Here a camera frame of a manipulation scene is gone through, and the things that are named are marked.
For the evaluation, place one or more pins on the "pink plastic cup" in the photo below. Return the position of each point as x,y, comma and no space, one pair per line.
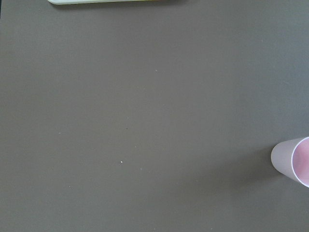
291,158

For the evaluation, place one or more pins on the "cream plastic tray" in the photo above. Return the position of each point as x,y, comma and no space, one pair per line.
69,2

